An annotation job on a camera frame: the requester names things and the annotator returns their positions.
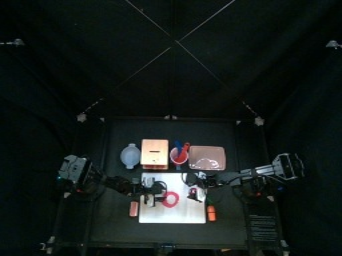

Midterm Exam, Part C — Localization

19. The pink dough ring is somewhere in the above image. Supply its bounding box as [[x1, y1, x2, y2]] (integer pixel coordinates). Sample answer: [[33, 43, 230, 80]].
[[160, 190, 180, 208]]

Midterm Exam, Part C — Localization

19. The round metal dough cutter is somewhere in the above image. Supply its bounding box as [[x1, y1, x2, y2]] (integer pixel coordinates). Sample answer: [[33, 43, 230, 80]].
[[185, 187, 203, 203]]

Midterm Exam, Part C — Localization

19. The wooden drawer box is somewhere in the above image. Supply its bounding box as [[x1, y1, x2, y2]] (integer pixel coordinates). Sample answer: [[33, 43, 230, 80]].
[[140, 138, 171, 171]]

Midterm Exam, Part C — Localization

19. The white cutting board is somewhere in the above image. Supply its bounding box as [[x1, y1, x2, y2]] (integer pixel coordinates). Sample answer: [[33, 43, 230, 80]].
[[137, 171, 208, 225]]

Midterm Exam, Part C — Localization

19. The peach rectangular block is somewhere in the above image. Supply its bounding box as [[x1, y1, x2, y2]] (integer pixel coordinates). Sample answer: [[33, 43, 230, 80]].
[[128, 200, 140, 218]]

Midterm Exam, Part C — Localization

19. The orange toy food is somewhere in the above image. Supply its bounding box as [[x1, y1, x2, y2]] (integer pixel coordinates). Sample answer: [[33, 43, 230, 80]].
[[205, 205, 217, 222]]

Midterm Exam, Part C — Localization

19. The red cup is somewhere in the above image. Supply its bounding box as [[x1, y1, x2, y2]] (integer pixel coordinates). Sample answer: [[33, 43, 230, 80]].
[[169, 147, 189, 166]]

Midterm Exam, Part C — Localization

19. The red spoon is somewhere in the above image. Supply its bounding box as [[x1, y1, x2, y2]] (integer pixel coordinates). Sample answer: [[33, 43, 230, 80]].
[[179, 142, 192, 160]]

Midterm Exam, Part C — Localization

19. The blue spatula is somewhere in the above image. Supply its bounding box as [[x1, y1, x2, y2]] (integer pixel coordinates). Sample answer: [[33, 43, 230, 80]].
[[173, 140, 184, 158]]

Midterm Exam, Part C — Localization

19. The black label with white text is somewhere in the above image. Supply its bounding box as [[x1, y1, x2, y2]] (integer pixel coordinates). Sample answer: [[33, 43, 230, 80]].
[[247, 213, 280, 245]]

